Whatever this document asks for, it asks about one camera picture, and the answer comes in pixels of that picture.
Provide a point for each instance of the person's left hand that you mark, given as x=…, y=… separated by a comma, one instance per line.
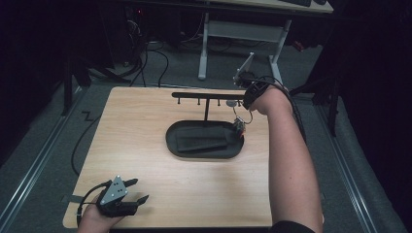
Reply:
x=97, y=221

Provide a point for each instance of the white-legged desk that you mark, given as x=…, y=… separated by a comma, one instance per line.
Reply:
x=243, y=30

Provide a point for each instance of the metal floor rail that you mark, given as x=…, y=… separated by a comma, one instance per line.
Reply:
x=350, y=168
x=35, y=165

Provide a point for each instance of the black keyboard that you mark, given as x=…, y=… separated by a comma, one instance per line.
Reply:
x=297, y=2

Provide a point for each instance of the black key rack with tray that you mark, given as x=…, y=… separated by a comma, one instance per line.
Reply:
x=207, y=155

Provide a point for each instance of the black sleeve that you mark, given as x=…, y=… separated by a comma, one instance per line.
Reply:
x=293, y=227

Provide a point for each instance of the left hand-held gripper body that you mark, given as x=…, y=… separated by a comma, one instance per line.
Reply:
x=114, y=194

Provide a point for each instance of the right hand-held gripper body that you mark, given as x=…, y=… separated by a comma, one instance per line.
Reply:
x=254, y=92

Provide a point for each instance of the black metal stand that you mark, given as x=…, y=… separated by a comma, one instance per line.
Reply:
x=67, y=87
x=333, y=97

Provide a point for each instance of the person's right hand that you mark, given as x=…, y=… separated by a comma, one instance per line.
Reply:
x=270, y=100

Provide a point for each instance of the dark computer tower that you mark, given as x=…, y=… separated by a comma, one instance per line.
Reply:
x=136, y=29

